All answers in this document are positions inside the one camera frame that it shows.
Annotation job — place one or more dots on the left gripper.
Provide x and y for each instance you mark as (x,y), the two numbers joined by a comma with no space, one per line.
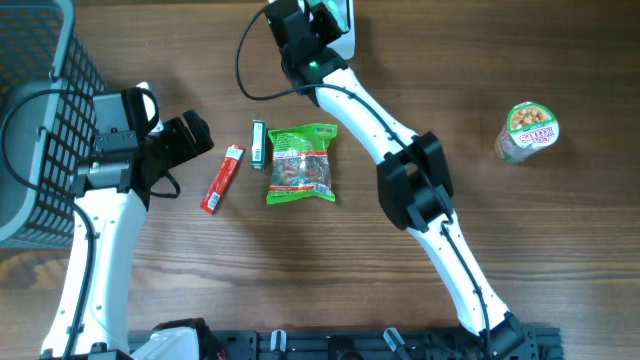
(186,146)

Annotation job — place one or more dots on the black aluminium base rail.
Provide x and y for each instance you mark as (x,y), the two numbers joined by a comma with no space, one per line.
(440,343)

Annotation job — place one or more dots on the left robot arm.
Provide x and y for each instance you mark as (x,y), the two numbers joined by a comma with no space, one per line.
(111,190)

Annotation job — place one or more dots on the pale green wipes packet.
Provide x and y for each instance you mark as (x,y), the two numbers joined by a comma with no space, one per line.
(338,9)

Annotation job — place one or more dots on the grey plastic mesh basket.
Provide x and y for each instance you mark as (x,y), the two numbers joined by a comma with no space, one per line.
(44,63)

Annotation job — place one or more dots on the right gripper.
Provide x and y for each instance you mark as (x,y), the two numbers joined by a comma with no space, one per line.
(323,17)

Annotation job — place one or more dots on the green snack bag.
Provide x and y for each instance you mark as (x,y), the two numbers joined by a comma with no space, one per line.
(300,162)

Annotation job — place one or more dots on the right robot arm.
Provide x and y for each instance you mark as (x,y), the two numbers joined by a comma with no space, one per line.
(414,185)

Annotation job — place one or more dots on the red snack packet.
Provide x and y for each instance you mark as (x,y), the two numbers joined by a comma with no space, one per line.
(223,178)

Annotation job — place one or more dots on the instant noodle cup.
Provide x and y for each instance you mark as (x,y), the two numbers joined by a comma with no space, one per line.
(529,128)

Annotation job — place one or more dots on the white barcode scanner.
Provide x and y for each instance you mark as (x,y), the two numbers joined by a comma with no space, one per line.
(344,45)

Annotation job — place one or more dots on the dark green small box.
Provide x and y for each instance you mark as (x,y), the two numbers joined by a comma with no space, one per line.
(258,155)

